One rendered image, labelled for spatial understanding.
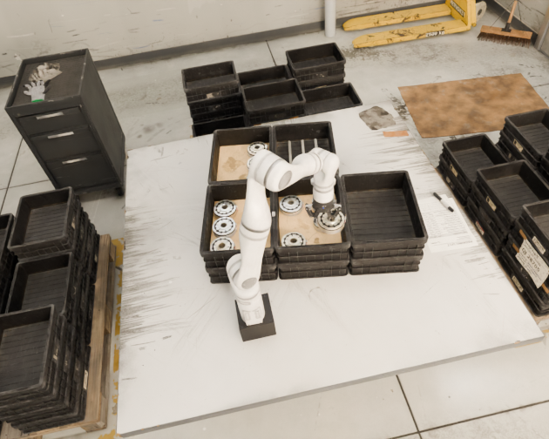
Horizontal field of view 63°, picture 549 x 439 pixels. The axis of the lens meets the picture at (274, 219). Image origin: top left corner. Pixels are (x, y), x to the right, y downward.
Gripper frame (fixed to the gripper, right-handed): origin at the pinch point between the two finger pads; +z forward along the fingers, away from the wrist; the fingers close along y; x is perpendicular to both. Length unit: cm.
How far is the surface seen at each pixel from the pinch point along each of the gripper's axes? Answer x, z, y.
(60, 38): 291, 76, -253
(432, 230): 19, 31, 50
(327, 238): 4.4, 17.8, 2.0
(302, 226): 11.3, 18.1, -8.5
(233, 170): 48, 20, -44
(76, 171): 103, 73, -169
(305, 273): -7.5, 27.2, -7.2
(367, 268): -5.4, 25.8, 18.7
